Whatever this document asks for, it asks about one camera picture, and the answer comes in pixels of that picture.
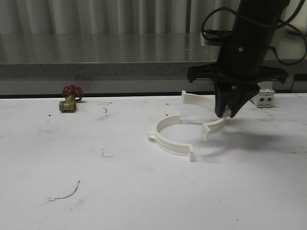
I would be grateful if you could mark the brass valve red handwheel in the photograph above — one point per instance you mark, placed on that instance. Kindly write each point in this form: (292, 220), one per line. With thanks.
(72, 94)

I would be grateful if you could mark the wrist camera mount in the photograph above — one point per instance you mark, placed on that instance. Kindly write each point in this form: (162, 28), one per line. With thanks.
(213, 37)

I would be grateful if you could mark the white half clamp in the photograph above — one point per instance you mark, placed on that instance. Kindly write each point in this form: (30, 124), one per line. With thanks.
(180, 149)
(208, 128)

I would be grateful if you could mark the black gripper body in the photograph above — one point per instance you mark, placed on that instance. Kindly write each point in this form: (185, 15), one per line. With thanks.
(240, 62)

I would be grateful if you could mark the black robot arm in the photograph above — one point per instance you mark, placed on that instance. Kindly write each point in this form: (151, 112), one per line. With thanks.
(257, 16)

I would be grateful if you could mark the white container on counter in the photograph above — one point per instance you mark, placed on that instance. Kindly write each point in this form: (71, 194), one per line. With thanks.
(300, 21)

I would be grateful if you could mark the grey stone counter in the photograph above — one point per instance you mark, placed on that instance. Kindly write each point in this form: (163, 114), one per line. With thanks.
(115, 64)

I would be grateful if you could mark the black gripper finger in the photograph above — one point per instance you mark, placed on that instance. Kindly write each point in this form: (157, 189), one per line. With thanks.
(222, 93)
(240, 96)

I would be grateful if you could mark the white circuit breaker red switch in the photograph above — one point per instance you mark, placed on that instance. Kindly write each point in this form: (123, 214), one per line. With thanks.
(265, 97)

